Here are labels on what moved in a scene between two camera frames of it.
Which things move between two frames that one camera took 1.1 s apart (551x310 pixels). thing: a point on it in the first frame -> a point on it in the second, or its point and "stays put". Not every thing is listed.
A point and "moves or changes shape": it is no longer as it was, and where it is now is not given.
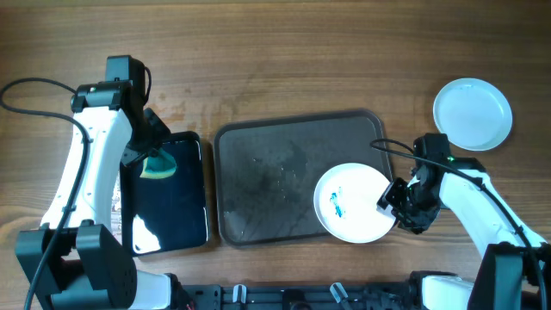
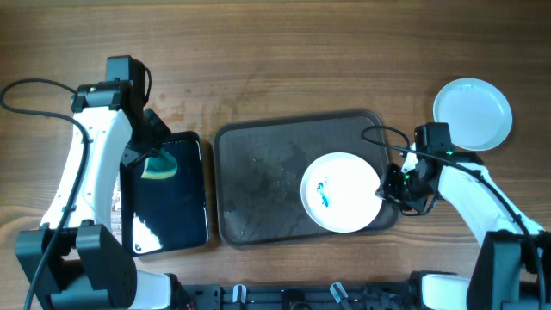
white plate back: x=475 y=114 stays put
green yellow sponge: x=161 y=166 stays put
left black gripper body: x=149 y=133 stays put
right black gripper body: x=414 y=207 -> x=404 y=188
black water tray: x=170 y=213 stays put
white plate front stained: x=346 y=203 moves or changes shape
